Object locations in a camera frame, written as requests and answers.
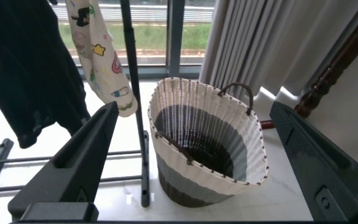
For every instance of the dark brown wooden coat stand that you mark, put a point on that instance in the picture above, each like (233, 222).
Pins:
(331, 71)

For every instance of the black garment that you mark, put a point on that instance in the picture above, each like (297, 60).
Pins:
(26, 62)

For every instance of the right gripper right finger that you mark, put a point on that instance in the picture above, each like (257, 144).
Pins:
(325, 174)

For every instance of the beige curtain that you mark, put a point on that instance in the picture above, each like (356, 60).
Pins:
(259, 46)

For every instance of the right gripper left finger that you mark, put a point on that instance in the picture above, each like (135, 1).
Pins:
(70, 168)

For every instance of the black clothes rack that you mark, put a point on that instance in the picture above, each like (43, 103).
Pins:
(135, 93)

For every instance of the cream printed garment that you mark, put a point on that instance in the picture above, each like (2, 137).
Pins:
(104, 68)

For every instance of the white laundry basket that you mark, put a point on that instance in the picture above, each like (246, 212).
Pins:
(182, 177)

